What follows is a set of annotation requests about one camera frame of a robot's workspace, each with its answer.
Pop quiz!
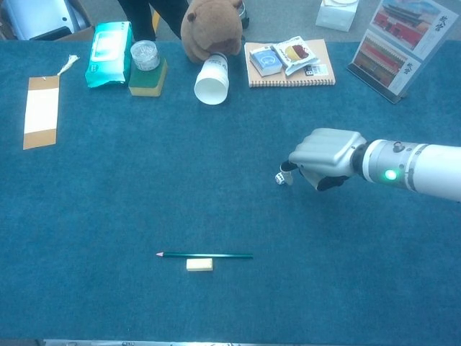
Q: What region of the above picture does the person in black trousers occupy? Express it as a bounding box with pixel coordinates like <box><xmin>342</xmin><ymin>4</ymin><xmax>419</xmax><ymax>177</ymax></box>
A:
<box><xmin>117</xmin><ymin>0</ymin><xmax>190</xmax><ymax>42</ymax></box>

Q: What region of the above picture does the green and yellow sponge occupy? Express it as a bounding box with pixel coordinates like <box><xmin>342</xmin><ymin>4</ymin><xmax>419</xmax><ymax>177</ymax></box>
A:
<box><xmin>128</xmin><ymin>57</ymin><xmax>169</xmax><ymax>97</ymax></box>

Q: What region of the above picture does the blue card deck box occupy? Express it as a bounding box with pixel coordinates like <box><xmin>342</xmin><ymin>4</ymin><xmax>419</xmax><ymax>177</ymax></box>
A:
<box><xmin>249</xmin><ymin>45</ymin><xmax>284</xmax><ymax>78</ymax></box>

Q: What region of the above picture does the tan spiral notebook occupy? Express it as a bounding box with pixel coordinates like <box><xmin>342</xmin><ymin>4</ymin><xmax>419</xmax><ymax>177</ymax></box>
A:
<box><xmin>243</xmin><ymin>38</ymin><xmax>336</xmax><ymax>89</ymax></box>

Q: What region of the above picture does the clear jar of cotton swabs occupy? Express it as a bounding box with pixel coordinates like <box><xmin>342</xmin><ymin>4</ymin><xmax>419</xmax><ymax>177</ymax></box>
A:
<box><xmin>130</xmin><ymin>40</ymin><xmax>161</xmax><ymax>71</ymax></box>

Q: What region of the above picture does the brown paper bookmark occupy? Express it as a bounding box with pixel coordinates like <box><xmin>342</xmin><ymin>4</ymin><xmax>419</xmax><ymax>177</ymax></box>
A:
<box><xmin>22</xmin><ymin>54</ymin><xmax>81</xmax><ymax>151</ymax></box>

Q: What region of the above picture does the green wet wipes pack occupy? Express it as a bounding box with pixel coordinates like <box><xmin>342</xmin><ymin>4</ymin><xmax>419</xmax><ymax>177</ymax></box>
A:
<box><xmin>84</xmin><ymin>21</ymin><xmax>133</xmax><ymax>89</ymax></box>

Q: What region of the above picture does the green pencil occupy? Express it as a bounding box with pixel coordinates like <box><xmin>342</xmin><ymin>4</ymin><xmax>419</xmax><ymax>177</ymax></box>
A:
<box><xmin>156</xmin><ymin>252</ymin><xmax>254</xmax><ymax>260</ymax></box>

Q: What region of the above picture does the white paper bag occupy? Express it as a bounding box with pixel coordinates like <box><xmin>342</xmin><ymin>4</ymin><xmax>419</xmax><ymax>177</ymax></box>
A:
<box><xmin>315</xmin><ymin>0</ymin><xmax>359</xmax><ymax>32</ymax></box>

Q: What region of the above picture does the brown capybara plush toy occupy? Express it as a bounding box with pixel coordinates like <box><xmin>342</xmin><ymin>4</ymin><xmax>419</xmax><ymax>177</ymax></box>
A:
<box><xmin>180</xmin><ymin>0</ymin><xmax>245</xmax><ymax>65</ymax></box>

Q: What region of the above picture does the yellow eraser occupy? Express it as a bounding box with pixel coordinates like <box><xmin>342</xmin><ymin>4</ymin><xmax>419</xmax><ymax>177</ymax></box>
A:
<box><xmin>186</xmin><ymin>258</ymin><xmax>215</xmax><ymax>272</ymax></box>

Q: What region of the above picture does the photo calendar stand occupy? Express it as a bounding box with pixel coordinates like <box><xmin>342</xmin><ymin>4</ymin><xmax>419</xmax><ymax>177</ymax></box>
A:
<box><xmin>346</xmin><ymin>0</ymin><xmax>460</xmax><ymax>105</ymax></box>

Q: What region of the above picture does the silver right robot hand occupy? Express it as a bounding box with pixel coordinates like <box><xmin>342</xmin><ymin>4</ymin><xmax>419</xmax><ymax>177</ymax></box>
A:
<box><xmin>280</xmin><ymin>128</ymin><xmax>368</xmax><ymax>192</ymax></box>

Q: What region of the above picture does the white snack packet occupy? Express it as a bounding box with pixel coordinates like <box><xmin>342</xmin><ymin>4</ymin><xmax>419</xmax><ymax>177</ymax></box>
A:
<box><xmin>270</xmin><ymin>35</ymin><xmax>313</xmax><ymax>77</ymax></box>

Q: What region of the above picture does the grey storage box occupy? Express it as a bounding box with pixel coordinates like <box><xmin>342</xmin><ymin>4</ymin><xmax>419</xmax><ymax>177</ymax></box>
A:
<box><xmin>0</xmin><ymin>0</ymin><xmax>95</xmax><ymax>41</ymax></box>

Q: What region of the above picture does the white paper cup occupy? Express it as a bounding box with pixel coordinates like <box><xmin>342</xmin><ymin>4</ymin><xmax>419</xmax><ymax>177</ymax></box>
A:
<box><xmin>194</xmin><ymin>52</ymin><xmax>231</xmax><ymax>106</ymax></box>

